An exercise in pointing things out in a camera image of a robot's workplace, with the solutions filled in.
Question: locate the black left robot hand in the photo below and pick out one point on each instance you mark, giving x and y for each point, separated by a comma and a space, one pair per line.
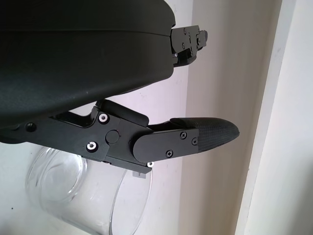
73, 61

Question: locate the clear glass cup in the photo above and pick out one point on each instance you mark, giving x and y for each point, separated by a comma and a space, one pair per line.
80, 195

